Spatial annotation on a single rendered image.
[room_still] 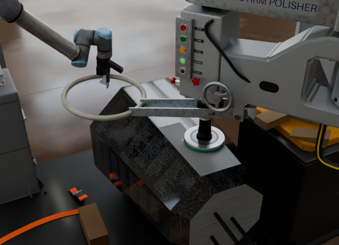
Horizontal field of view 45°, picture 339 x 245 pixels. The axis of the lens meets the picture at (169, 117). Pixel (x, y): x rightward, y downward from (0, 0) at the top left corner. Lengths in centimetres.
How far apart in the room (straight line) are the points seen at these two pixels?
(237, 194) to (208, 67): 63
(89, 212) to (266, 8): 176
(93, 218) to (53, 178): 67
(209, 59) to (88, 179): 171
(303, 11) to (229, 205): 97
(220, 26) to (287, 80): 35
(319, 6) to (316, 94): 42
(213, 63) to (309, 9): 47
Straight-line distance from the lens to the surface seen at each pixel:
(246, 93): 182
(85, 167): 333
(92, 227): 270
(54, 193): 316
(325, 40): 165
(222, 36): 176
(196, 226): 204
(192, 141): 212
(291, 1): 161
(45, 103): 430
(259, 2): 165
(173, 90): 263
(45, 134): 382
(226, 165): 203
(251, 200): 213
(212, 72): 183
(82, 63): 241
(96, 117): 222
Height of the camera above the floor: 209
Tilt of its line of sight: 33 degrees down
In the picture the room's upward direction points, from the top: straight up
